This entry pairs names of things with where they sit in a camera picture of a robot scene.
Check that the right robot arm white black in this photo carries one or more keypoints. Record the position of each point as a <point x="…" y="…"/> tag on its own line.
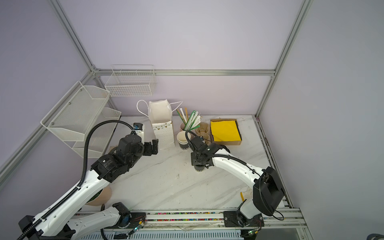
<point x="266" y="184"/>

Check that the white wire basket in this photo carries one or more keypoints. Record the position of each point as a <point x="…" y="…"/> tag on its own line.
<point x="131" y="81"/>

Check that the white paper takeout bag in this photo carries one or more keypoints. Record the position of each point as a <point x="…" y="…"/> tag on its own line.
<point x="160" y="114"/>

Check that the stack of paper cups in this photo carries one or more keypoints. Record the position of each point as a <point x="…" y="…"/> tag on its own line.
<point x="182" y="140"/>

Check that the pink straw holder cup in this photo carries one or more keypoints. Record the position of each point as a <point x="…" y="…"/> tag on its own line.
<point x="183" y="128"/>

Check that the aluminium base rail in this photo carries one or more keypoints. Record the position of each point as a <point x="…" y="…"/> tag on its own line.
<point x="198" y="224"/>

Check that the yellow napkin stack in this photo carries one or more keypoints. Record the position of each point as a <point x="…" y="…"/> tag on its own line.
<point x="225" y="131"/>

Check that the brown pulp cup carrier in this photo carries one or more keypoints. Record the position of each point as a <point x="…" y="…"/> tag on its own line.
<point x="204" y="131"/>

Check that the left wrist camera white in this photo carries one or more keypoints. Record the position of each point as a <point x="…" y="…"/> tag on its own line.
<point x="139" y="130"/>

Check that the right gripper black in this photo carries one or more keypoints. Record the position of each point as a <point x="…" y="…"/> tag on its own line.
<point x="193" y="161"/>

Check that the cardboard box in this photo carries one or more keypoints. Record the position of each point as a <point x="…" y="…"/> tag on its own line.
<point x="226" y="143"/>

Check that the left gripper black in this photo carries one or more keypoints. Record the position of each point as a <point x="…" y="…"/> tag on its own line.
<point x="148" y="148"/>

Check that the white mesh two-tier shelf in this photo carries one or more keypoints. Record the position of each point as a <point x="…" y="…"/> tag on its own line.
<point x="77" y="113"/>

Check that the stack of black lids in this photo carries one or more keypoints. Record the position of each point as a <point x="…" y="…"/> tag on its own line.
<point x="224" y="147"/>

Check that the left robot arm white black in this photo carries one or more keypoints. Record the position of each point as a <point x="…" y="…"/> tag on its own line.
<point x="57" y="223"/>

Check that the white glove right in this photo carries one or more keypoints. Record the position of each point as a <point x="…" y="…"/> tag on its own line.
<point x="248" y="194"/>

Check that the brown bowl with greens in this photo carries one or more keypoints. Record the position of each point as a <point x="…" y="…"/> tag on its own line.
<point x="101" y="197"/>

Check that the single black paper cup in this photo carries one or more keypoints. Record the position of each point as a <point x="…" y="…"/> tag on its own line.
<point x="199" y="168"/>

